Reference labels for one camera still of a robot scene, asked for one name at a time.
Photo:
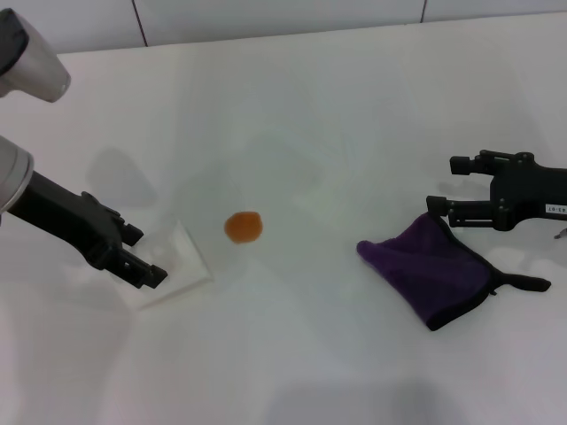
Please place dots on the brown water stain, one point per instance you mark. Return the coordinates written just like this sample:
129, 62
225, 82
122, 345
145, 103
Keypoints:
243, 227

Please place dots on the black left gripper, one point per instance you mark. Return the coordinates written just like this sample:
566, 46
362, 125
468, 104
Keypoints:
71, 217

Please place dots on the purple rag with black trim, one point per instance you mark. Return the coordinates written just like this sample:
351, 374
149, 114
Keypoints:
429, 274

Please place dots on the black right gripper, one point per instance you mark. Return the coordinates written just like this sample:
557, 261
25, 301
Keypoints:
527, 192

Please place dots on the white paper cup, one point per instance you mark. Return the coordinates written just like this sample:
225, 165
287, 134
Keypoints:
186, 261

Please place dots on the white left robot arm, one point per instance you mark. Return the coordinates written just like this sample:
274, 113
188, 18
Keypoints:
37, 66

